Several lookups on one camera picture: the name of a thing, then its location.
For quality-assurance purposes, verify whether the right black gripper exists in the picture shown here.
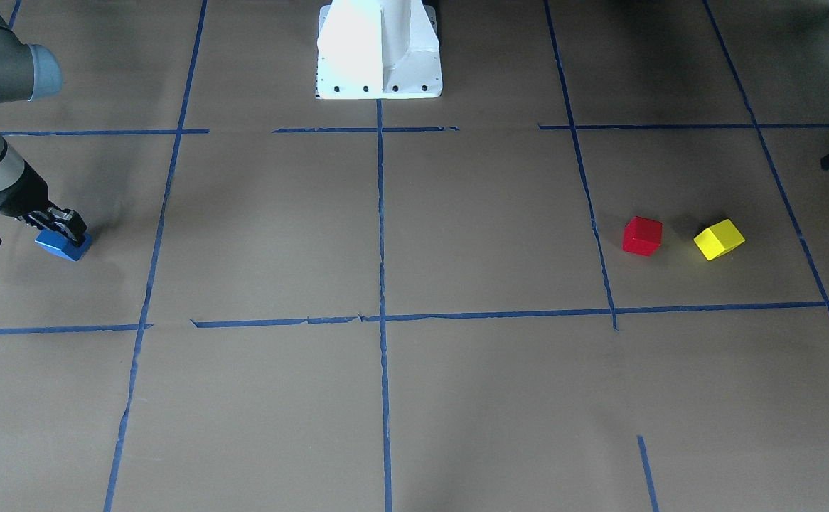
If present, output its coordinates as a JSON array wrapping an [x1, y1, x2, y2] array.
[[0, 168, 87, 238]]

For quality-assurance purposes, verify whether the blue wooden cube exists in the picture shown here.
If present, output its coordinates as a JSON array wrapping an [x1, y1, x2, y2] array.
[[34, 229, 92, 262]]

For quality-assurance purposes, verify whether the yellow wooden cube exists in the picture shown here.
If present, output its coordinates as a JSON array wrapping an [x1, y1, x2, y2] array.
[[693, 218, 746, 260]]

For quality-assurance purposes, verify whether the red wooden cube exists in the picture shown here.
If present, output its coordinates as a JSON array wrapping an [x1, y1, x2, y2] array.
[[621, 216, 663, 257]]

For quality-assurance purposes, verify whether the white camera mast base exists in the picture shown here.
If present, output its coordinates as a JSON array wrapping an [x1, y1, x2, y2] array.
[[315, 1, 444, 100]]

